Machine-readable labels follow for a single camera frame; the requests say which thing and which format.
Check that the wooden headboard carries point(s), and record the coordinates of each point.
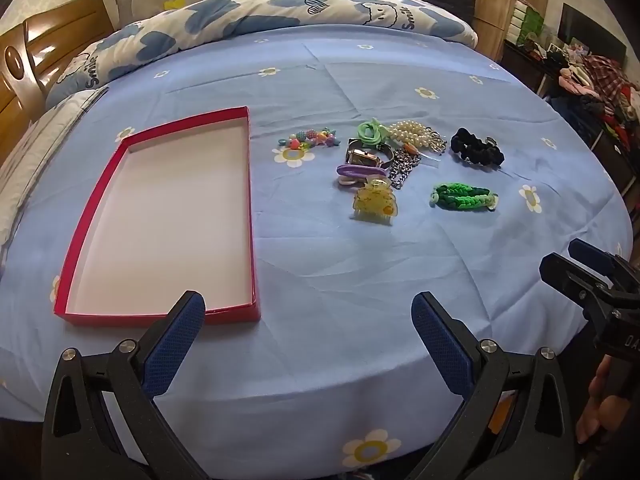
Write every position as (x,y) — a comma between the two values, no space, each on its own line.
(45,45)

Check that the red shallow cardboard box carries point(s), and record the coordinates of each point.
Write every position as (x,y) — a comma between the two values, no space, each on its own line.
(165,220)

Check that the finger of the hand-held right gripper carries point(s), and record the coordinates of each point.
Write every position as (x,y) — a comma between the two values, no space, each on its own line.
(587,251)
(565,272)

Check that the green boxes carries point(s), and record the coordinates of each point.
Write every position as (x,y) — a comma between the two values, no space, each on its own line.
(527,20)

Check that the gold wrist watch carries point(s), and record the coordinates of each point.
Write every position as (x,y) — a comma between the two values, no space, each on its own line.
(362,156)

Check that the wooden wardrobe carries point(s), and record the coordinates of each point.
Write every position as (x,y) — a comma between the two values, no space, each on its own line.
(500,0)

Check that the person's right hand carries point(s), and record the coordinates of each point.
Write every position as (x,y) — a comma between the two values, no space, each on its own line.
(595,400)

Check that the white grey pillow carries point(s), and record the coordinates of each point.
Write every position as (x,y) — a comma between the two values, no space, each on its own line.
(30,160)

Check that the dark cabinet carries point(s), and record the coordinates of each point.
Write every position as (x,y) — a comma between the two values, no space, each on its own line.
(525,65)

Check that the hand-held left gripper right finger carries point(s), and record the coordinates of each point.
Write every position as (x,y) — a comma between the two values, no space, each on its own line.
(440,345)

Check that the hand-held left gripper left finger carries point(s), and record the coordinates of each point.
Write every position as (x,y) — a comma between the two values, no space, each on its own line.
(175,345)

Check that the black monitor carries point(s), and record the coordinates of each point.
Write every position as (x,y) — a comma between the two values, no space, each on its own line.
(590,30)

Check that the black scrunchie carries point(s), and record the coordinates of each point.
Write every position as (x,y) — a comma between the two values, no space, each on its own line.
(472,146)

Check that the blue heart patterned pillow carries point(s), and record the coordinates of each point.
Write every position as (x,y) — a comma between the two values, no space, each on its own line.
(250,15)

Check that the yellow hair claw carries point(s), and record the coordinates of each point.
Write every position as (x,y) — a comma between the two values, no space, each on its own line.
(372,200)

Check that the small yellow toy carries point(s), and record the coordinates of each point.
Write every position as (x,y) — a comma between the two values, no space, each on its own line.
(172,4)

